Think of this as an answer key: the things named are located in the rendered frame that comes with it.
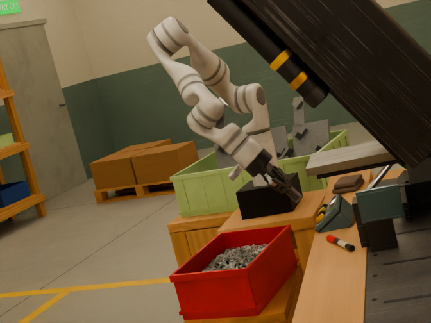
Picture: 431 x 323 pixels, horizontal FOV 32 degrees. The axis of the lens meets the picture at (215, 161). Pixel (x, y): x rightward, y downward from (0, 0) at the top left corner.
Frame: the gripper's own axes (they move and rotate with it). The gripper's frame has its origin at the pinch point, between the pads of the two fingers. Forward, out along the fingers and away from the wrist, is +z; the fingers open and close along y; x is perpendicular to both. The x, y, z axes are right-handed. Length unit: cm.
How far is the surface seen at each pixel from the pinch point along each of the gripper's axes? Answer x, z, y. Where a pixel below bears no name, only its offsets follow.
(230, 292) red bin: 21.1, 2.4, -25.5
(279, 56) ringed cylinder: -31, -25, -43
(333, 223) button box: -2.0, 12.1, -2.5
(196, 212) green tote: 56, -14, 85
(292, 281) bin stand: 15.4, 14.3, -7.1
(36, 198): 341, -140, 526
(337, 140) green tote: 0, 8, 97
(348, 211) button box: -5.3, 13.7, 4.5
